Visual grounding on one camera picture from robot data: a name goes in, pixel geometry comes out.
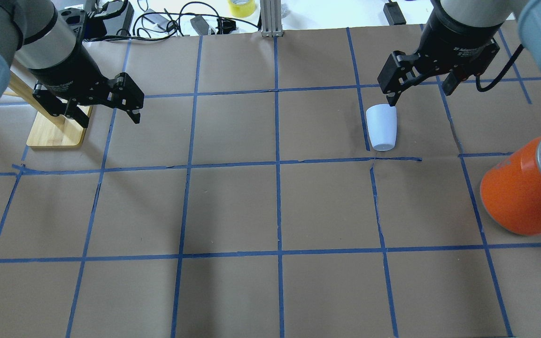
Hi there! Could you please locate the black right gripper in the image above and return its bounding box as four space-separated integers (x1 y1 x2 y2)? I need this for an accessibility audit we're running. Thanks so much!
377 9 500 107

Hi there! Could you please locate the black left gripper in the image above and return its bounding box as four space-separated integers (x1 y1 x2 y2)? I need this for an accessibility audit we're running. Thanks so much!
29 40 145 128

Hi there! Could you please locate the light blue plastic cup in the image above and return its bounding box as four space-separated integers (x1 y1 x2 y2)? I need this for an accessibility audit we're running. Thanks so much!
365 104 397 152

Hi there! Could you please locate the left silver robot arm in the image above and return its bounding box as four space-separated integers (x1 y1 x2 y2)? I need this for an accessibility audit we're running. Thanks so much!
0 0 144 128

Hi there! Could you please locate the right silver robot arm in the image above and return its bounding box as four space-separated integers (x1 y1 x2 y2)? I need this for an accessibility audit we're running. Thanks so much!
378 0 541 107

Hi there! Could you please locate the wooden cup rack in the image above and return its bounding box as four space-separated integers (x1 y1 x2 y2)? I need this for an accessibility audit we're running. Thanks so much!
4 71 86 148

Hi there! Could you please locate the black power adapter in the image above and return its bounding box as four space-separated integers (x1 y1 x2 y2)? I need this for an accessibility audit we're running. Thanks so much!
383 0 407 26

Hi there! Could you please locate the large black power brick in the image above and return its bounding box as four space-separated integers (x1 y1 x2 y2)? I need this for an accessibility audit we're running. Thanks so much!
59 1 135 42

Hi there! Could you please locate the large orange can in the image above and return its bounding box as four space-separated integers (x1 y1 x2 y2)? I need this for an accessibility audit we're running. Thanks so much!
479 137 541 236

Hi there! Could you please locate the yellow tape roll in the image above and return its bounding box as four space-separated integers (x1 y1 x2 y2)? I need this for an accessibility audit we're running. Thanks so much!
227 0 256 18

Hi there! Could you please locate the aluminium frame post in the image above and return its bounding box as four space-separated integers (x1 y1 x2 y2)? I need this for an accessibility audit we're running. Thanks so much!
260 0 284 37

